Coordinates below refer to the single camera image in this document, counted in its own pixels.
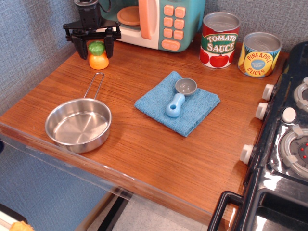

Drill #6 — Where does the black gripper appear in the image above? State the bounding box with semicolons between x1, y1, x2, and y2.
63;3;121;60

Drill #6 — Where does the orange toy carrot green top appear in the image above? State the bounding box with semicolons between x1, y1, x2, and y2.
88;41;109;70

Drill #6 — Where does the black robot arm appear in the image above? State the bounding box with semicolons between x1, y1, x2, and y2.
63;0;121;60

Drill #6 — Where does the teal toy microwave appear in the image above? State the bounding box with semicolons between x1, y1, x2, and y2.
100;0;205;52

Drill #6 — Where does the stainless steel pan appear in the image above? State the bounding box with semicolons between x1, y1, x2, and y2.
45;84;112;154

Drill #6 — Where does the blue folded cloth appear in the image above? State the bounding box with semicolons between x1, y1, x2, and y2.
134;71;220;137

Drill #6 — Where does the blue grey measuring scoop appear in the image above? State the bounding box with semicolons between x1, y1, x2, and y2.
165;78;197;118

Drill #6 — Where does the tomato sauce can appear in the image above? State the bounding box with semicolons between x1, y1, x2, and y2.
199;12;241;69

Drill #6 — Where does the clear acrylic table guard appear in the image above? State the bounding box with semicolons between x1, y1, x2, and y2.
0;124;209;231

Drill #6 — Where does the pineapple slices can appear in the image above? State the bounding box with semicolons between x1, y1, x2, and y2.
238;32;282;78

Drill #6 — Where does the white stove knob middle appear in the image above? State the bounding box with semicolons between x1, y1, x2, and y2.
255;103;268;120

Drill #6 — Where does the white stove knob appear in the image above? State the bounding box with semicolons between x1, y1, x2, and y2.
255;103;268;120
240;144;254;165
262;84;275;101

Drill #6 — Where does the white stove knob far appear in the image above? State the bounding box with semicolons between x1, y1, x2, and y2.
262;84;275;101

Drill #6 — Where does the white stove knob near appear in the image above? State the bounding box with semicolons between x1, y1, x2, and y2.
240;144;254;165

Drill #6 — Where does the black toy stove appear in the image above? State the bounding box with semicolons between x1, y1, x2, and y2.
208;42;308;231

